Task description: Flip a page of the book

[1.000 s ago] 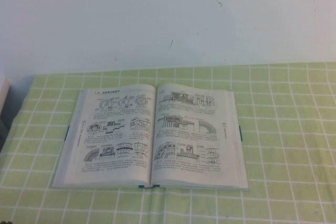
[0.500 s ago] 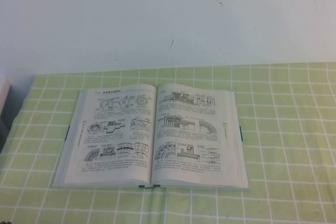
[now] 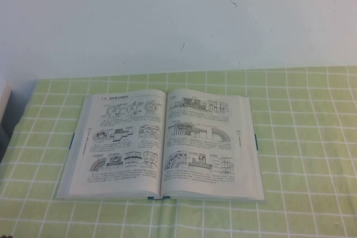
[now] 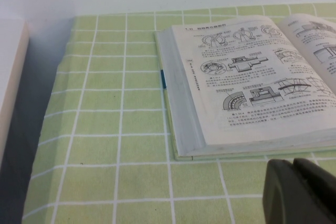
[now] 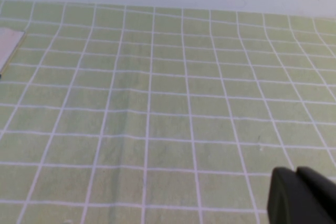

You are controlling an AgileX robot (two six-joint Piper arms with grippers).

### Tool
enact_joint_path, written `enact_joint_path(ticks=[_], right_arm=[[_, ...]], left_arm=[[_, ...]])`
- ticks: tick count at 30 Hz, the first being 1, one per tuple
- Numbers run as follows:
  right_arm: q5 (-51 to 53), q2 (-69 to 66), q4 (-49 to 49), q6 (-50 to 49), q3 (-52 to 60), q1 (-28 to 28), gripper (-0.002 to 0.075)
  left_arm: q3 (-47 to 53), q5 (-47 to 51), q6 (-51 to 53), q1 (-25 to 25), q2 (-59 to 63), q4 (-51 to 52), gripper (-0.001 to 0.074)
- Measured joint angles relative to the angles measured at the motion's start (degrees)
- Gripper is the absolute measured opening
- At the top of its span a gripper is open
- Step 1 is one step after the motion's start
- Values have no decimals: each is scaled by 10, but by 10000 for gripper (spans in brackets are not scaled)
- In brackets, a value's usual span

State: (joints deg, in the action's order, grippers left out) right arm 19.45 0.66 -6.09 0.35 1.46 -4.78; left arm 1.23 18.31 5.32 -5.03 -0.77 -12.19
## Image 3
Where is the hardcover technical book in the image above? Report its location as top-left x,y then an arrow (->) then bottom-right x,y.
55,88 -> 267,203

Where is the green white checked tablecloth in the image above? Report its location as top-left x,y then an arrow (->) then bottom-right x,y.
0,65 -> 357,238

